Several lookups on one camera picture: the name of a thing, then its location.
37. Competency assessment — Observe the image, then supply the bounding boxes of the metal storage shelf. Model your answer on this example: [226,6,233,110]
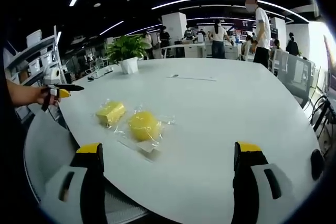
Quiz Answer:
[2,25,68,90]

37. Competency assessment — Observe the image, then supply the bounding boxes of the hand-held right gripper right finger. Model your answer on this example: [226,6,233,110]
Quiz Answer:
[232,141,296,224]

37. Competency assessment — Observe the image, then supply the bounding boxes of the rectangular yellow silicone block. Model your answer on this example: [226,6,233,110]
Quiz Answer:
[95,100,127,128]

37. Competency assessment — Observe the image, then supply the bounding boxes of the grey mesh office chair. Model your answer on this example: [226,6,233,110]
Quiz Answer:
[276,50,317,109]

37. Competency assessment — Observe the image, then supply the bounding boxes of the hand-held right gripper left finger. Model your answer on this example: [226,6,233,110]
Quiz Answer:
[40,142,108,224]

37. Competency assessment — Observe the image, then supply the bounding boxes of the green potted plant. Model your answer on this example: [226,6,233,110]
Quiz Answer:
[104,34,151,75]

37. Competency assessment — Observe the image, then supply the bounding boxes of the person's left hand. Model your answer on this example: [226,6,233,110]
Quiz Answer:
[35,86,61,107]

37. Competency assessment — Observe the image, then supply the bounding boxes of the table cable slot cover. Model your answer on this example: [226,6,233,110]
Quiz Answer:
[166,72,217,82]

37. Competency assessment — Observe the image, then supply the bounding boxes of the black cables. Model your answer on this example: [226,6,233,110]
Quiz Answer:
[309,94,336,133]

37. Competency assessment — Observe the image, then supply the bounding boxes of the black oval object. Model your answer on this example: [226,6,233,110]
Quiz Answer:
[310,148,326,182]

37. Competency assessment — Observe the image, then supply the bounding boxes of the white cabinet desk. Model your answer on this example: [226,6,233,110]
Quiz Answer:
[160,42,208,59]

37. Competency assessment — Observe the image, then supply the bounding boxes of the small cardboard piece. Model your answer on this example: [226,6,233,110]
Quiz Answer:
[135,141,161,157]

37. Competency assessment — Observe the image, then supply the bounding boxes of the round yellow silicone block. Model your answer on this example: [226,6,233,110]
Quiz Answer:
[128,110,162,142]

